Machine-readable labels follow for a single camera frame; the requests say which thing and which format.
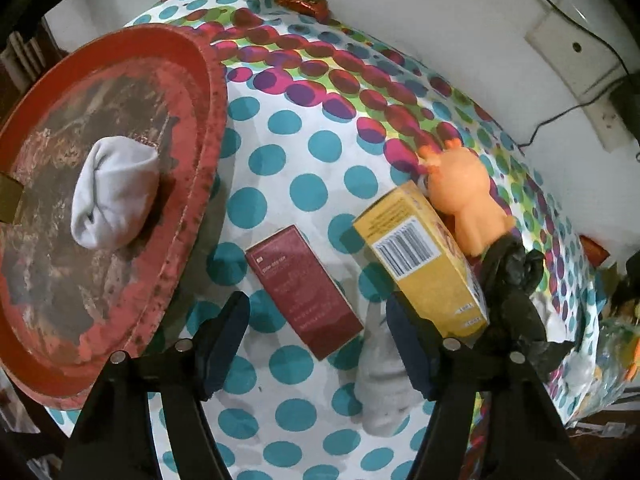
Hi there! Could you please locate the white wall plate with hole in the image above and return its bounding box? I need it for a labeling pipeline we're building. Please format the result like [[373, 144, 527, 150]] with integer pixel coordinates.
[[525, 0, 621, 103]]

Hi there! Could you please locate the black power adapter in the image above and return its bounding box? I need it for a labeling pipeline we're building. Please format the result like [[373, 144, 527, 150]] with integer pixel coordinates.
[[607, 75, 640, 161]]

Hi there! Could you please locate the red gold snack wrapper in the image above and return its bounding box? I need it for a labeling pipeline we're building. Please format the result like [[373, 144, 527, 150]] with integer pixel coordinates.
[[277, 0, 331, 18]]

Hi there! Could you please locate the grey cable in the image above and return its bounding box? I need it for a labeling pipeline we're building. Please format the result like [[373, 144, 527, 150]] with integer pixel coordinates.
[[516, 102, 613, 148], [515, 0, 633, 78]]

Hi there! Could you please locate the white sock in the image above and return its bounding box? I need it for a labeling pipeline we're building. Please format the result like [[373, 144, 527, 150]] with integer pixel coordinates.
[[352, 302, 438, 438], [70, 137, 161, 250]]

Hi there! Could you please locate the clear plastic bag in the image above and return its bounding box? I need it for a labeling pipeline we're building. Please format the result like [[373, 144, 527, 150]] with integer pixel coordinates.
[[595, 310, 640, 411]]

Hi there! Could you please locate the brown gold box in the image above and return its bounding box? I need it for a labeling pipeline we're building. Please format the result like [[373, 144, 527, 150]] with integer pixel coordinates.
[[0, 171, 24, 224]]

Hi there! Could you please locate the yellow printed box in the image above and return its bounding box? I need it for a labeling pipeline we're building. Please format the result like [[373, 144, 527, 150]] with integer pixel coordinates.
[[352, 181, 490, 338]]

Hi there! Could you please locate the round red tray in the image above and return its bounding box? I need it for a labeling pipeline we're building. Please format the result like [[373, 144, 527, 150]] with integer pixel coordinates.
[[0, 22, 228, 411]]

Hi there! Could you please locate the dark wooden furniture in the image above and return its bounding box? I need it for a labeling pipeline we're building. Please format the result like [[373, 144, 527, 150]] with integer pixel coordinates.
[[0, 0, 71, 126]]

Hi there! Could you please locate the orange snack packet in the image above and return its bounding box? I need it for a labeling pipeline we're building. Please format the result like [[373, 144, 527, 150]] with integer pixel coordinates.
[[580, 236, 611, 267]]

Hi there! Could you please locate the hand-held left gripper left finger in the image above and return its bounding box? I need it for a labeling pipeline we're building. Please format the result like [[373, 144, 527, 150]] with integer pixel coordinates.
[[60, 290, 251, 480]]

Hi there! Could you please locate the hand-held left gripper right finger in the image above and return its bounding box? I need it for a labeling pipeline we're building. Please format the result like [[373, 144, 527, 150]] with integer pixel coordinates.
[[386, 292, 583, 480]]

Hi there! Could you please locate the black plastic bag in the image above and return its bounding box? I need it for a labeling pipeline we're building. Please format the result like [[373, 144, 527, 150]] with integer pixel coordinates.
[[477, 235, 576, 381]]

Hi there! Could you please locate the white wall socket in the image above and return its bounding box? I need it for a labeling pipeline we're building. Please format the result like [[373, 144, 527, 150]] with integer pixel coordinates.
[[585, 87, 633, 153]]

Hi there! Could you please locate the polka dot tablecloth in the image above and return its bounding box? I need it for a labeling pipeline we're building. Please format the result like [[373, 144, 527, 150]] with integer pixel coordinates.
[[45, 0, 601, 480]]

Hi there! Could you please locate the maroon box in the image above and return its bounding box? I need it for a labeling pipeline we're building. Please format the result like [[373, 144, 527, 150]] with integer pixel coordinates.
[[245, 225, 364, 362]]

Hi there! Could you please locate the orange rubber toy animal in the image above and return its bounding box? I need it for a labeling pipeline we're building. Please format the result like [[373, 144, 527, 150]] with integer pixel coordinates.
[[417, 139, 518, 261]]

